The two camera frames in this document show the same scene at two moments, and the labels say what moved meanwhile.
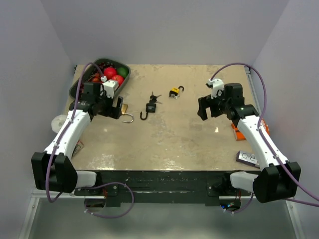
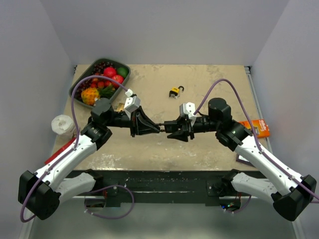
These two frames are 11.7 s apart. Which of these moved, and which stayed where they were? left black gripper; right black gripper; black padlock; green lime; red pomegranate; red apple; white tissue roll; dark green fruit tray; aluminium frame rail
Moved: right black gripper; black padlock; left black gripper
Stayed: green lime; red apple; dark green fruit tray; white tissue roll; red pomegranate; aluminium frame rail
